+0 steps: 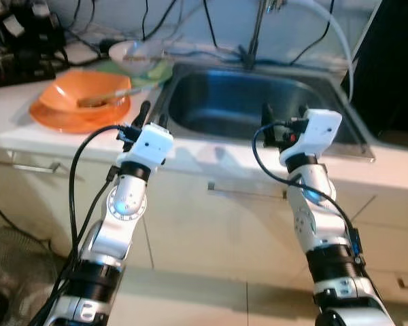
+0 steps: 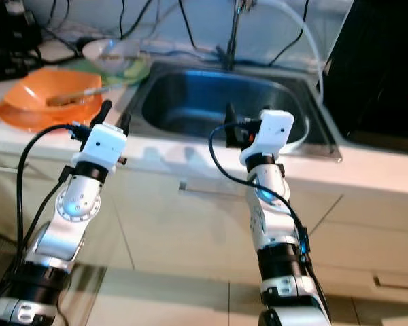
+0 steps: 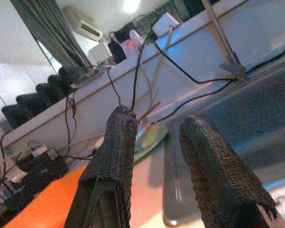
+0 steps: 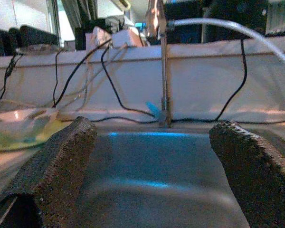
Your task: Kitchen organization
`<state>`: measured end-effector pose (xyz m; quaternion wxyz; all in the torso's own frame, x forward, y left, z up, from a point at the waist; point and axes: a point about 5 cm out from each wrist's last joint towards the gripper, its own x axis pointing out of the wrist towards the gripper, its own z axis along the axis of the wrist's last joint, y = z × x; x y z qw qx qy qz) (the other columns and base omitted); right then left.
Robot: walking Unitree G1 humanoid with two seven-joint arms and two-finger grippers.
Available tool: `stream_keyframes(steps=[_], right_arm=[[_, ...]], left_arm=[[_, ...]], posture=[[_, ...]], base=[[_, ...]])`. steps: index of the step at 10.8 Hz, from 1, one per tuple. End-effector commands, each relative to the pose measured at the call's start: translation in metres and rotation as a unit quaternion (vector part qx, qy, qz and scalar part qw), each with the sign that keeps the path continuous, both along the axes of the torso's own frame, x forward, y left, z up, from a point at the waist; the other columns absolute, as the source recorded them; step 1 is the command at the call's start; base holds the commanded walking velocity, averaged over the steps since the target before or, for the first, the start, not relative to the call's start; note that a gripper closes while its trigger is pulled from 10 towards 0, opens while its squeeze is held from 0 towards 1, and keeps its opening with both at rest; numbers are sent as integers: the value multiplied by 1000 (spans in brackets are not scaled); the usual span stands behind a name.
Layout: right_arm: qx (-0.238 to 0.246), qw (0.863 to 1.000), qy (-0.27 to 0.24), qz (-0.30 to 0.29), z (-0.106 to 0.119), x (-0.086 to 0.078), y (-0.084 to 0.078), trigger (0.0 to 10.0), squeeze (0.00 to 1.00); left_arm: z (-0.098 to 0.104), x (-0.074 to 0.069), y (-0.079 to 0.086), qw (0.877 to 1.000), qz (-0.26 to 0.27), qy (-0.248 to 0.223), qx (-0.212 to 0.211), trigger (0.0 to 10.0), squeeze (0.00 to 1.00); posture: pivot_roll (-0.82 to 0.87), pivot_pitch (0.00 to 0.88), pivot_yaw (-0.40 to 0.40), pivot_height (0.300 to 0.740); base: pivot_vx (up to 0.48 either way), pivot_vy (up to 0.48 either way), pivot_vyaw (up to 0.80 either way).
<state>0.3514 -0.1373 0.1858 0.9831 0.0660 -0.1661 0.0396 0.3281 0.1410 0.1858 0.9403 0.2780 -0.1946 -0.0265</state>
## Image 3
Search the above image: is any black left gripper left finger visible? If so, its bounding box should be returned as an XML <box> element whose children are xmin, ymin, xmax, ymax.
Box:
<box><xmin>64</xmin><ymin>105</ymin><xmax>139</xmax><ymax>228</ymax></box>

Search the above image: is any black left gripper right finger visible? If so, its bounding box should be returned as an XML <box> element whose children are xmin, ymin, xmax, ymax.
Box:
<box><xmin>179</xmin><ymin>115</ymin><xmax>285</xmax><ymax>228</ymax></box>

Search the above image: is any orange plastic bowl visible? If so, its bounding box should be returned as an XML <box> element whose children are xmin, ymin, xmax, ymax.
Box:
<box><xmin>3</xmin><ymin>165</ymin><xmax>87</xmax><ymax>228</ymax></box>

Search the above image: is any green plate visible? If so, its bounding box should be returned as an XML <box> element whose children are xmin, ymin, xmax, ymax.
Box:
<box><xmin>133</xmin><ymin>124</ymin><xmax>169</xmax><ymax>162</ymax></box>

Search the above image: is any wooden chopstick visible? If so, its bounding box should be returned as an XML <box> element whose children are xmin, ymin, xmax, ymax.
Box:
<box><xmin>151</xmin><ymin>25</ymin><xmax>174</xmax><ymax>95</ymax></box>
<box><xmin>138</xmin><ymin>101</ymin><xmax>162</xmax><ymax>122</ymax></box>

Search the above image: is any stainless steel sink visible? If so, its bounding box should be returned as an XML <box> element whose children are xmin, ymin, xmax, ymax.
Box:
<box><xmin>162</xmin><ymin>51</ymin><xmax>285</xmax><ymax>228</ymax></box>

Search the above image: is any black charger with white label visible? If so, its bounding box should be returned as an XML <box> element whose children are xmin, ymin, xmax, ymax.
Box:
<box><xmin>15</xmin><ymin>142</ymin><xmax>69</xmax><ymax>181</ymax></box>

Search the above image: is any black rectangular block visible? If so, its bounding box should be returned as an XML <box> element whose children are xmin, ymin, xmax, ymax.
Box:
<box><xmin>1</xmin><ymin>104</ymin><xmax>31</xmax><ymax>130</ymax></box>
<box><xmin>48</xmin><ymin>75</ymin><xmax>72</xmax><ymax>95</ymax></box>
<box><xmin>35</xmin><ymin>83</ymin><xmax>60</xmax><ymax>105</ymax></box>
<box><xmin>16</xmin><ymin>94</ymin><xmax>47</xmax><ymax>117</ymax></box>

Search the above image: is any black box device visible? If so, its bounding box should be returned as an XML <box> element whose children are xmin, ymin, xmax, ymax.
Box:
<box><xmin>108</xmin><ymin>40</ymin><xmax>127</xmax><ymax>64</ymax></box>

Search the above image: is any black power strip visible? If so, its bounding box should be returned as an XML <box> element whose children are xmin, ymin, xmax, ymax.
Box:
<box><xmin>0</xmin><ymin>175</ymin><xmax>60</xmax><ymax>226</ymax></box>

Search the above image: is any white device with red light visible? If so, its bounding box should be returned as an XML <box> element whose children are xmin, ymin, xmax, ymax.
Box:
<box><xmin>123</xmin><ymin>28</ymin><xmax>144</xmax><ymax>54</ymax></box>

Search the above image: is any white air conditioner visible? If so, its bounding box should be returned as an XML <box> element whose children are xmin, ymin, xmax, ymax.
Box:
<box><xmin>61</xmin><ymin>6</ymin><xmax>103</xmax><ymax>41</ymax></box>

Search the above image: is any grey curtain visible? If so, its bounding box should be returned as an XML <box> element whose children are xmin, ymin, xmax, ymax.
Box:
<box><xmin>10</xmin><ymin>0</ymin><xmax>95</xmax><ymax>74</ymax></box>

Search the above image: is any white box device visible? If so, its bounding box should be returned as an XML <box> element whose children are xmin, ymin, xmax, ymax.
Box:
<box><xmin>152</xmin><ymin>12</ymin><xmax>181</xmax><ymax>38</ymax></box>

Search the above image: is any chrome faucet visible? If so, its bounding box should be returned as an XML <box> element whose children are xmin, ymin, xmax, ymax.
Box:
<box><xmin>201</xmin><ymin>0</ymin><xmax>249</xmax><ymax>85</ymax></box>

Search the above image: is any round ceiling lamp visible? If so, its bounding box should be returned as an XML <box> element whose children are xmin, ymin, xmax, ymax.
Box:
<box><xmin>122</xmin><ymin>0</ymin><xmax>142</xmax><ymax>14</ymax></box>

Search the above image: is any thin black cable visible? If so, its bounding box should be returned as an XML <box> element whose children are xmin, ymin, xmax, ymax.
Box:
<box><xmin>106</xmin><ymin>67</ymin><xmax>122</xmax><ymax>106</ymax></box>
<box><xmin>64</xmin><ymin>92</ymin><xmax>79</xmax><ymax>159</ymax></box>

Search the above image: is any thick black power cable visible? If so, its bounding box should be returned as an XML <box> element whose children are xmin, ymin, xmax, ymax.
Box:
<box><xmin>0</xmin><ymin>129</ymin><xmax>17</xmax><ymax>190</ymax></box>

